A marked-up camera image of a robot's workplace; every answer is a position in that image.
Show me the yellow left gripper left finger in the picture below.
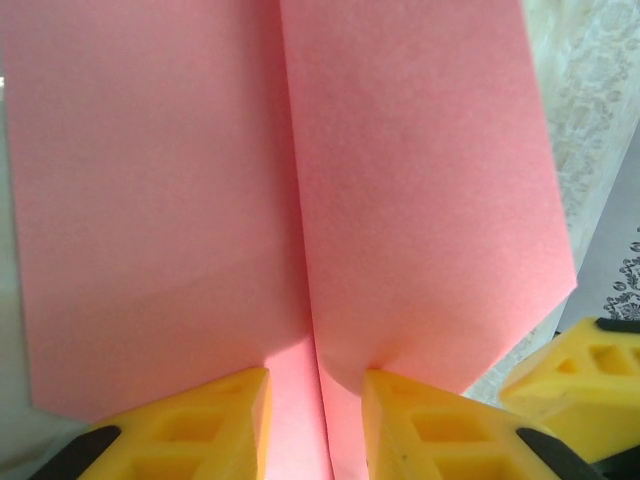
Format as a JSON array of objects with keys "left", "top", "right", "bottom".
[{"left": 28, "top": 367, "right": 275, "bottom": 480}]

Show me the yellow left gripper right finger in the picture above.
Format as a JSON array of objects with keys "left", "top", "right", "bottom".
[{"left": 359, "top": 367, "right": 605, "bottom": 480}]

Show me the pink paper sheet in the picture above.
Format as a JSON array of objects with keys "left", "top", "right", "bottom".
[{"left": 0, "top": 0, "right": 580, "bottom": 480}]

